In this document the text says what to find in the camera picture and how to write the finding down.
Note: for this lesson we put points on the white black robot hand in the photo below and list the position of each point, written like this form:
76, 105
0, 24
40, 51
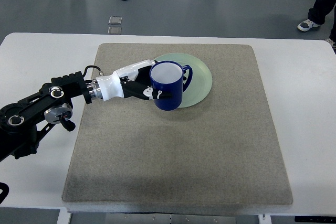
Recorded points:
130, 81

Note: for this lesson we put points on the blue mug white inside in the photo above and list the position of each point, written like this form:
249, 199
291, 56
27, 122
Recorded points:
172, 79

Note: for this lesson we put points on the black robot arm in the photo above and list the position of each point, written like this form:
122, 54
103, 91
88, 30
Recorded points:
25, 123

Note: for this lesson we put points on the lower metal floor plate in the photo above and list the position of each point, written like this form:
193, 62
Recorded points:
114, 30

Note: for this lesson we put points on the metal floor plate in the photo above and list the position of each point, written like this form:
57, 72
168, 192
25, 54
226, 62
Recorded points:
115, 20
114, 30

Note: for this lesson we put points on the upper metal floor plate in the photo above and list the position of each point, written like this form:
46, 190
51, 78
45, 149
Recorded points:
115, 20

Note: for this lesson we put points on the light green plate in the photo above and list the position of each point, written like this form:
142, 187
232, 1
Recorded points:
201, 82

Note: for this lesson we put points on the grey felt mat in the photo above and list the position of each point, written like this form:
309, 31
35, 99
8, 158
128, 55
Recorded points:
221, 151

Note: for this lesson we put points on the person white grey sneaker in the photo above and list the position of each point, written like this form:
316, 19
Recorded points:
317, 14

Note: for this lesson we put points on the shoe at right edge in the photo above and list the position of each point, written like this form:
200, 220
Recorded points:
331, 39

